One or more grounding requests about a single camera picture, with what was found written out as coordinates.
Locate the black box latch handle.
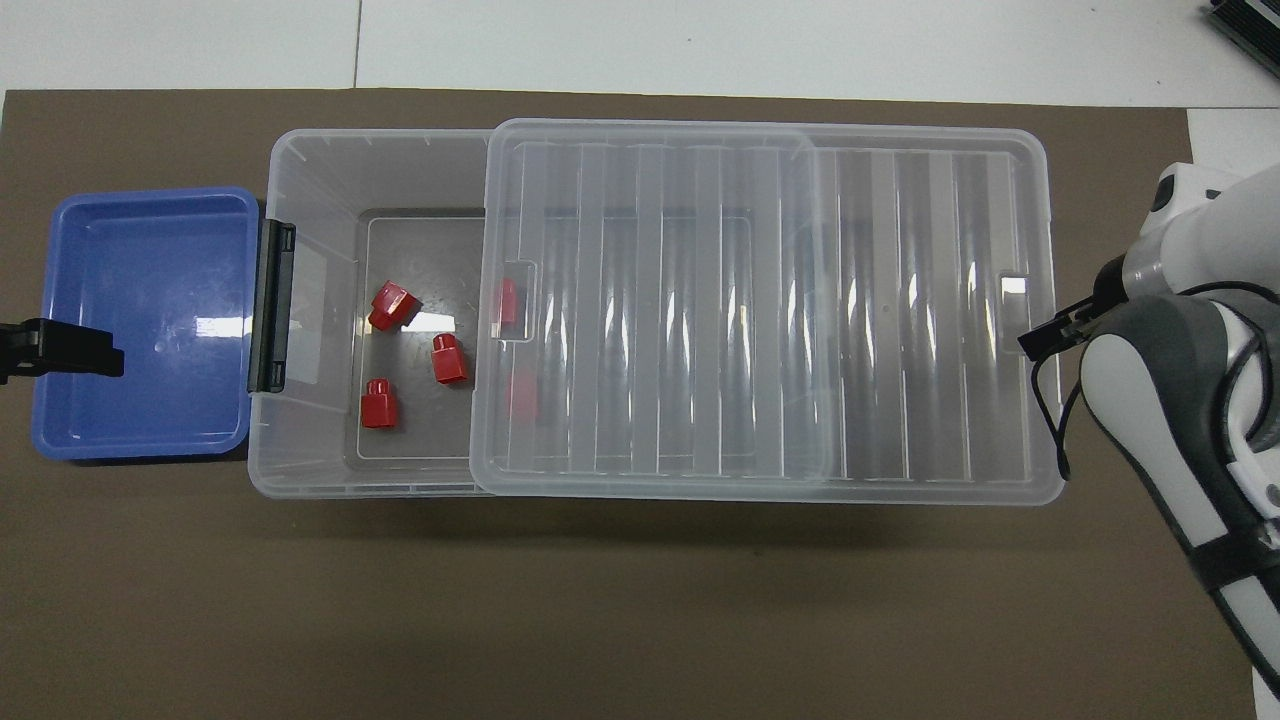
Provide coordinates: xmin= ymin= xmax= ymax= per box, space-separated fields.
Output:
xmin=247 ymin=220 xmax=297 ymax=394

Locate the clear plastic storage box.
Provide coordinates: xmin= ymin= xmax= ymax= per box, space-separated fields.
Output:
xmin=247 ymin=128 xmax=831 ymax=499

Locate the black ribbed device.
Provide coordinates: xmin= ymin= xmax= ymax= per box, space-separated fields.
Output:
xmin=1205 ymin=0 xmax=1280 ymax=54

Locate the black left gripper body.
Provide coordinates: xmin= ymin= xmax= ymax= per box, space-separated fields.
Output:
xmin=0 ymin=321 xmax=43 ymax=387

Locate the clear ribbed plastic lid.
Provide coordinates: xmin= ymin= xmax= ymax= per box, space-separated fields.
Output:
xmin=470 ymin=118 xmax=1066 ymax=507

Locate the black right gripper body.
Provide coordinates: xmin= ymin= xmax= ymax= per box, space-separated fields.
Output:
xmin=1093 ymin=254 xmax=1132 ymax=313

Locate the blue plastic tray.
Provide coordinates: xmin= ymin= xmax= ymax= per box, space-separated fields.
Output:
xmin=32 ymin=187 xmax=261 ymax=463

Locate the brown table mat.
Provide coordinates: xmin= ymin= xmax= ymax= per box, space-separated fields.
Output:
xmin=0 ymin=88 xmax=1257 ymax=720

